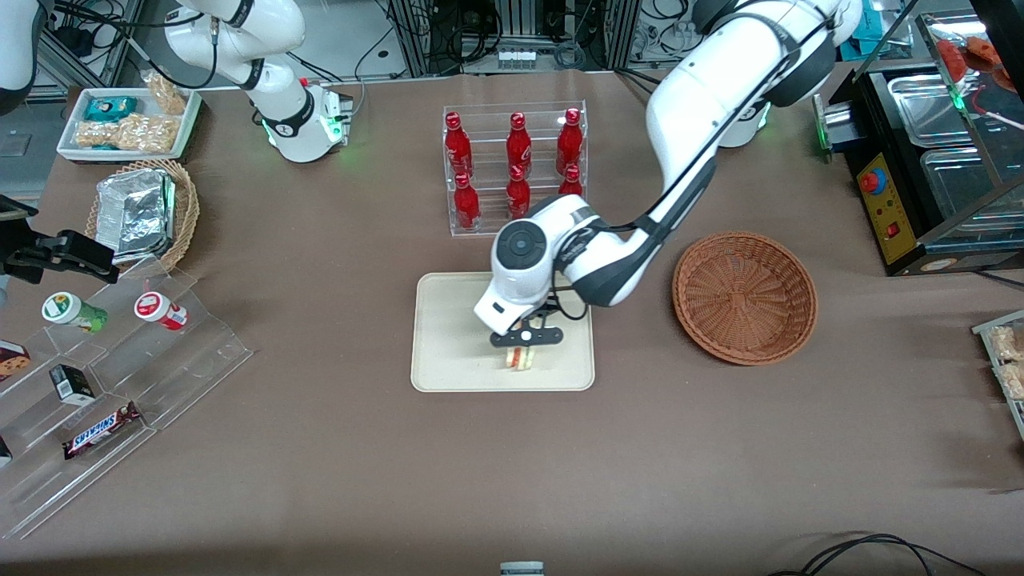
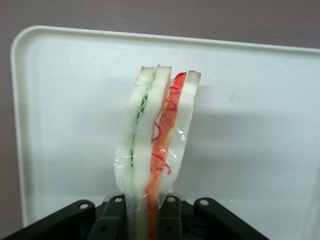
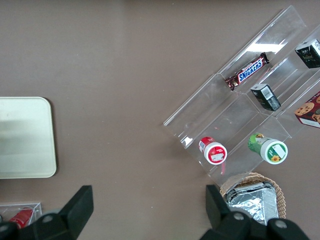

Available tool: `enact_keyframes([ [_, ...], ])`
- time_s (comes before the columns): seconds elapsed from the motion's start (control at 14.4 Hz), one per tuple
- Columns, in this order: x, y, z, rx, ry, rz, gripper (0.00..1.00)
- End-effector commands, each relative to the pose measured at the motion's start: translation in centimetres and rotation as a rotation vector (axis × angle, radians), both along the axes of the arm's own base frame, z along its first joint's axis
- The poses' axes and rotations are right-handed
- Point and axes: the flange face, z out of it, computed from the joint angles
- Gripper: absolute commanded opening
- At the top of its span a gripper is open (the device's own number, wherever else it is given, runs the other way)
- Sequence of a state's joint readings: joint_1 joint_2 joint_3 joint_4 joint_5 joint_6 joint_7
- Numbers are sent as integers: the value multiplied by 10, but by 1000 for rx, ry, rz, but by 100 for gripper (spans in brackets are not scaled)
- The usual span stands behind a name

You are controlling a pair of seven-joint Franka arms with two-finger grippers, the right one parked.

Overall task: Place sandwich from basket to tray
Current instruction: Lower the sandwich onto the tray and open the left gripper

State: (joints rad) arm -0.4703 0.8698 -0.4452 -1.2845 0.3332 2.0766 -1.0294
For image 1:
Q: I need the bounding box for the teal snack packet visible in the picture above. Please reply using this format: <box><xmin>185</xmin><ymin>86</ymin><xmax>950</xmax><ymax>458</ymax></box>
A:
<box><xmin>83</xmin><ymin>95</ymin><xmax>139</xmax><ymax>123</ymax></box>

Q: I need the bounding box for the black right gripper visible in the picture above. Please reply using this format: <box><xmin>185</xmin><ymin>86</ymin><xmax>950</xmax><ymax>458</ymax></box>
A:
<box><xmin>3</xmin><ymin>230</ymin><xmax>121</xmax><ymax>286</ymax></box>

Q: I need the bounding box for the silver cylinder with green ring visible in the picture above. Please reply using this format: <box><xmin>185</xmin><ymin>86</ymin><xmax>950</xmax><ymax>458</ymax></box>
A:
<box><xmin>811</xmin><ymin>91</ymin><xmax>863</xmax><ymax>162</ymax></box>

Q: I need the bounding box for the clear acrylic stepped stand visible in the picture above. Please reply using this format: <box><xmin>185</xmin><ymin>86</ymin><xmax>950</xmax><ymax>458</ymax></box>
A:
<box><xmin>0</xmin><ymin>255</ymin><xmax>254</xmax><ymax>542</ymax></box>

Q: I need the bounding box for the brown wicker basket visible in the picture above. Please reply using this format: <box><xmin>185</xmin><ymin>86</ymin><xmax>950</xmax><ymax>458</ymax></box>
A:
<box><xmin>671</xmin><ymin>231</ymin><xmax>819</xmax><ymax>367</ymax></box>

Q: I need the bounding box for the beige plastic tray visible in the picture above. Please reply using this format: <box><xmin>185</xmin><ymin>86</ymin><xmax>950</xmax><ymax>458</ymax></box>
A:
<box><xmin>410</xmin><ymin>270</ymin><xmax>597</xmax><ymax>394</ymax></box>

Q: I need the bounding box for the small clear peanut snack bag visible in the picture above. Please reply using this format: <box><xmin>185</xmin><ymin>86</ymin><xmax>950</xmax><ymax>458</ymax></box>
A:
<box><xmin>142</xmin><ymin>70</ymin><xmax>190</xmax><ymax>116</ymax></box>

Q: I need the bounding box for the Snickers chocolate bar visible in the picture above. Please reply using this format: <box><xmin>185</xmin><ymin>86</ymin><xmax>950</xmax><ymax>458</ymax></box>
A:
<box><xmin>62</xmin><ymin>401</ymin><xmax>144</xmax><ymax>461</ymax></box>

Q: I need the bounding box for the red yoghurt drink bottle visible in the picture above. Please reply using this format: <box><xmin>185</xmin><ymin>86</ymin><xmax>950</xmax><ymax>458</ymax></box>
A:
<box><xmin>134</xmin><ymin>291</ymin><xmax>190</xmax><ymax>332</ymax></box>

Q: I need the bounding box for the brown cookie box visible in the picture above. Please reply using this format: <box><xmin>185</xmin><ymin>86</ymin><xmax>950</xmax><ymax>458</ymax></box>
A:
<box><xmin>0</xmin><ymin>340</ymin><xmax>33</xmax><ymax>384</ymax></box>

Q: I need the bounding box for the large clear peanut snack bag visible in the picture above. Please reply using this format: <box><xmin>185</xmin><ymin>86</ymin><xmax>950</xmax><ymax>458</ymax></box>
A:
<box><xmin>74</xmin><ymin>114</ymin><xmax>178</xmax><ymax>154</ymax></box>

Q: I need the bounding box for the silver foil package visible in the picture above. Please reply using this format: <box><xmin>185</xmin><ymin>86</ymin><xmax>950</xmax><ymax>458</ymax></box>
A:
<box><xmin>95</xmin><ymin>169</ymin><xmax>178</xmax><ymax>266</ymax></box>

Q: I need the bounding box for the steel warmer pan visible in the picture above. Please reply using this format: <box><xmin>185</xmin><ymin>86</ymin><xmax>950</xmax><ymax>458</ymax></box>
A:
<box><xmin>886</xmin><ymin>74</ymin><xmax>975</xmax><ymax>150</ymax></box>

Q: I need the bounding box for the light wicker basket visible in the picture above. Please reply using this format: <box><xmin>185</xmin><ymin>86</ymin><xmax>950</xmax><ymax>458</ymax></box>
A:
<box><xmin>84</xmin><ymin>158</ymin><xmax>201</xmax><ymax>274</ymax></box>

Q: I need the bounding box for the green yoghurt drink bottle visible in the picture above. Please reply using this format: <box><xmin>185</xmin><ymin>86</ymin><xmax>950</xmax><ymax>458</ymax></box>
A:
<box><xmin>42</xmin><ymin>291</ymin><xmax>110</xmax><ymax>335</ymax></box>

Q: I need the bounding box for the black floor cable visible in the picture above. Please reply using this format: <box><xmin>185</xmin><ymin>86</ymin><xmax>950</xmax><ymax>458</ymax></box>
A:
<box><xmin>766</xmin><ymin>533</ymin><xmax>990</xmax><ymax>576</ymax></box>

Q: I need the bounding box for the white wire rack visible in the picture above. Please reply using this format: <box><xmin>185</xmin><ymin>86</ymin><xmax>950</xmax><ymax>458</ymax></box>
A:
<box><xmin>971</xmin><ymin>310</ymin><xmax>1024</xmax><ymax>442</ymax></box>

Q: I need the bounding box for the teal paper packet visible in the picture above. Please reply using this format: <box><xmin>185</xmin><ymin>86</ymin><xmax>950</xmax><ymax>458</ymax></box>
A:
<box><xmin>850</xmin><ymin>0</ymin><xmax>902</xmax><ymax>57</ymax></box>

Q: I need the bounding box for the white rectangular snack tray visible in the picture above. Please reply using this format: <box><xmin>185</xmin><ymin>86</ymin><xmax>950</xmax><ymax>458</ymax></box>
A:
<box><xmin>56</xmin><ymin>86</ymin><xmax>202</xmax><ymax>165</ymax></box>

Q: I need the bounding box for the clear acrylic bottle rack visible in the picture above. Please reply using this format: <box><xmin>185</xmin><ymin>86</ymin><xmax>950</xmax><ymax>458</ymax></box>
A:
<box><xmin>442</xmin><ymin>99</ymin><xmax>590</xmax><ymax>238</ymax></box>

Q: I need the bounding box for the black food warmer cabinet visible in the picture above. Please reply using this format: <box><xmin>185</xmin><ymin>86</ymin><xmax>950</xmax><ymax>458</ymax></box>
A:
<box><xmin>828</xmin><ymin>8</ymin><xmax>1024</xmax><ymax>278</ymax></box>

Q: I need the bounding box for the small black box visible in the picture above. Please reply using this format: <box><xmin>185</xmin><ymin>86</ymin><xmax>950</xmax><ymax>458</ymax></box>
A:
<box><xmin>49</xmin><ymin>363</ymin><xmax>97</xmax><ymax>406</ymax></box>

